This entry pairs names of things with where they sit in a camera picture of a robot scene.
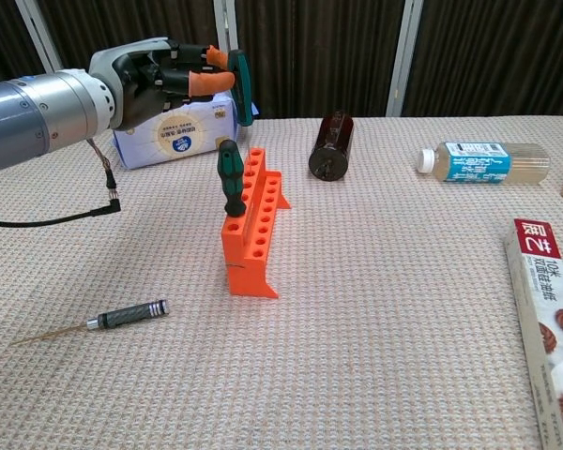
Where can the brown plastic bottle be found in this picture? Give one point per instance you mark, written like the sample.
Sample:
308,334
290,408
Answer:
330,150

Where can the thick green black screwdriver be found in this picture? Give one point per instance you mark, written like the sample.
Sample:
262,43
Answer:
230,178

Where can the beige woven tablecloth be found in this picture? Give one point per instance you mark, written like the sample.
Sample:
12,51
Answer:
356,328

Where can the dark corrugated partition panel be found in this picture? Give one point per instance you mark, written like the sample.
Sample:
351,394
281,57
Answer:
0,42
122,23
319,47
497,47

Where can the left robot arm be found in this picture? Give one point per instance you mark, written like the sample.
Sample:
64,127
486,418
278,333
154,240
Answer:
37,117

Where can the clear bottle blue label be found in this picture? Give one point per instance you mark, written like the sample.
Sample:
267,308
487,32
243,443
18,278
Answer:
478,161

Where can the orange tube rack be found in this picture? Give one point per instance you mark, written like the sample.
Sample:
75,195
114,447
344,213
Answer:
246,276

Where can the long baking paper box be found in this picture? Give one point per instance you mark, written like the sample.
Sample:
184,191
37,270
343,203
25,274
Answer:
544,304

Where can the grey metal precision screwdriver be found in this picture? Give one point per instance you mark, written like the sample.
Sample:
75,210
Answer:
131,313

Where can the slim green screwdriver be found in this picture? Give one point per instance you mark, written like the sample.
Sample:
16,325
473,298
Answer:
240,89

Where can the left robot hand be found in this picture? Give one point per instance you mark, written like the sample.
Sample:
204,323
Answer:
141,84

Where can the grey partition frame post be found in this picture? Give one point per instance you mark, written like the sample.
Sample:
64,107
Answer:
37,37
225,23
403,56

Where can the blue white tissue pack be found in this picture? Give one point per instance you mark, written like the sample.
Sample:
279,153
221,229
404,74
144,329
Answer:
178,140

